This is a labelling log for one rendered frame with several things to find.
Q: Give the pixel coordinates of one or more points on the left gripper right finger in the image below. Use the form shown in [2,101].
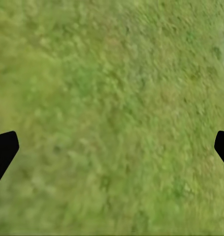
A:
[219,144]

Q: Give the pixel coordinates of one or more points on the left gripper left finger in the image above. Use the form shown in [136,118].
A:
[9,146]

